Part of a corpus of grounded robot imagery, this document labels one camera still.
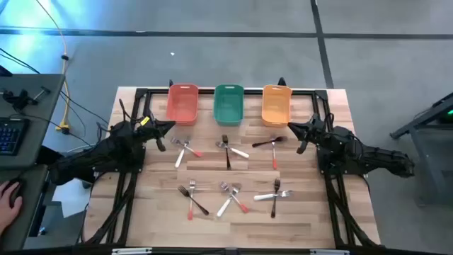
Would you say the red-handled silver fork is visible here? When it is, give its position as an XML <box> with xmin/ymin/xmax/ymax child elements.
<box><xmin>187</xmin><ymin>179</ymin><xmax>197</xmax><ymax>221</ymax></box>
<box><xmin>270</xmin><ymin>137</ymin><xmax>278</xmax><ymax>170</ymax></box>
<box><xmin>170</xmin><ymin>137</ymin><xmax>204</xmax><ymax>158</ymax></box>
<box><xmin>219</xmin><ymin>181</ymin><xmax>250</xmax><ymax>214</ymax></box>

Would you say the black clamp mount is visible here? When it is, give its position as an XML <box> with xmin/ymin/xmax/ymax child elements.
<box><xmin>1</xmin><ymin>86</ymin><xmax>52</xmax><ymax>111</ymax></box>

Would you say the yellow power cable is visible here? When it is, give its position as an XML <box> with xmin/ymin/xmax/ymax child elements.
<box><xmin>34</xmin><ymin>0</ymin><xmax>71</xmax><ymax>135</ymax></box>

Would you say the white-handled silver fork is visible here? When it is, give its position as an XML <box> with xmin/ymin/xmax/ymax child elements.
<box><xmin>253</xmin><ymin>189</ymin><xmax>294</xmax><ymax>202</ymax></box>
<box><xmin>215</xmin><ymin>140</ymin><xmax>251</xmax><ymax>159</ymax></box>
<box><xmin>216</xmin><ymin>183</ymin><xmax>242</xmax><ymax>218</ymax></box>
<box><xmin>174</xmin><ymin>136</ymin><xmax>193</xmax><ymax>169</ymax></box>

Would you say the black computer mouse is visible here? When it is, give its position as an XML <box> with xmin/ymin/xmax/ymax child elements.
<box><xmin>4</xmin><ymin>176</ymin><xmax>25</xmax><ymax>210</ymax></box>

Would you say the person's hand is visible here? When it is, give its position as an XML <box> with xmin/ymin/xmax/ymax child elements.
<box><xmin>0</xmin><ymin>181</ymin><xmax>24</xmax><ymax>234</ymax></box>

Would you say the black backlit keyboard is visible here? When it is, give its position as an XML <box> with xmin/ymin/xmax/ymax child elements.
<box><xmin>0</xmin><ymin>118</ymin><xmax>30</xmax><ymax>157</ymax></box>

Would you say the grey desk with mouse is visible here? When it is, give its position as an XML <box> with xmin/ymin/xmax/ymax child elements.
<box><xmin>0</xmin><ymin>164</ymin><xmax>50</xmax><ymax>251</ymax></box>

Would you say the grey desk with keyboard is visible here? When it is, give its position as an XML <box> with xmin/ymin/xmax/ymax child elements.
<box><xmin>0</xmin><ymin>73</ymin><xmax>67</xmax><ymax>168</ymax></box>

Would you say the coral red plastic bin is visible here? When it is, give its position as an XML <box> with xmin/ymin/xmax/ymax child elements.
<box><xmin>166</xmin><ymin>83</ymin><xmax>200</xmax><ymax>127</ymax></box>

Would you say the black floor cable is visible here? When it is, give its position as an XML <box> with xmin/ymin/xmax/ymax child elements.
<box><xmin>58</xmin><ymin>90</ymin><xmax>110</xmax><ymax>125</ymax></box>

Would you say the green plastic bin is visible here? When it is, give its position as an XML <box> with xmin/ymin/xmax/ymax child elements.
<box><xmin>213</xmin><ymin>84</ymin><xmax>245</xmax><ymax>127</ymax></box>

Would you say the black device with green light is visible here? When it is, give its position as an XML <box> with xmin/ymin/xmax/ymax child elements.
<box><xmin>437</xmin><ymin>106</ymin><xmax>453</xmax><ymax>125</ymax></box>

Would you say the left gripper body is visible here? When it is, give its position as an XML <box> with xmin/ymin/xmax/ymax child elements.
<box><xmin>136</xmin><ymin>113</ymin><xmax>167</xmax><ymax>153</ymax></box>

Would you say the silver metal bracket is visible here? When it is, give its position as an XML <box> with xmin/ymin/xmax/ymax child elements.
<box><xmin>309</xmin><ymin>249</ymin><xmax>350</xmax><ymax>255</ymax></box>
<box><xmin>111</xmin><ymin>247</ymin><xmax>153</xmax><ymax>255</ymax></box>

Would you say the white paper sheet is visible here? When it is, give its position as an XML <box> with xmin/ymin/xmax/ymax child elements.
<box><xmin>52</xmin><ymin>176</ymin><xmax>93</xmax><ymax>219</ymax></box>

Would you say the black desk support bar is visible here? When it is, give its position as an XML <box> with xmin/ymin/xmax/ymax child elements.
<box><xmin>35</xmin><ymin>144</ymin><xmax>64</xmax><ymax>167</ymax></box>

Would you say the black aluminium table frame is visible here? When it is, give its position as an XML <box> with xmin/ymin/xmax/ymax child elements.
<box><xmin>76</xmin><ymin>76</ymin><xmax>382</xmax><ymax>249</ymax></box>

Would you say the black fork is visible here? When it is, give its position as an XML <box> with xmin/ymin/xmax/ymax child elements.
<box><xmin>177</xmin><ymin>185</ymin><xmax>210</xmax><ymax>216</ymax></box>
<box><xmin>222</xmin><ymin>134</ymin><xmax>232</xmax><ymax>171</ymax></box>
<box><xmin>251</xmin><ymin>135</ymin><xmax>288</xmax><ymax>149</ymax></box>
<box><xmin>270</xmin><ymin>178</ymin><xmax>282</xmax><ymax>219</ymax></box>

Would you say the yellow-orange plastic bin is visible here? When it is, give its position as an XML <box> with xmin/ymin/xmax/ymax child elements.
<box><xmin>260</xmin><ymin>84</ymin><xmax>293</xmax><ymax>128</ymax></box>

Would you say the dark metal side table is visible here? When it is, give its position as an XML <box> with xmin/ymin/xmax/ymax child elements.
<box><xmin>389</xmin><ymin>91</ymin><xmax>453</xmax><ymax>206</ymax></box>

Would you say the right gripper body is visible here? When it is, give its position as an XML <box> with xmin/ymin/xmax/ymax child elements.
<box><xmin>297</xmin><ymin>113</ymin><xmax>327</xmax><ymax>155</ymax></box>

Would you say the black table edge rail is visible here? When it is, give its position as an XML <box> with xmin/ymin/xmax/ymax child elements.
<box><xmin>0</xmin><ymin>246</ymin><xmax>453</xmax><ymax>255</ymax></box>

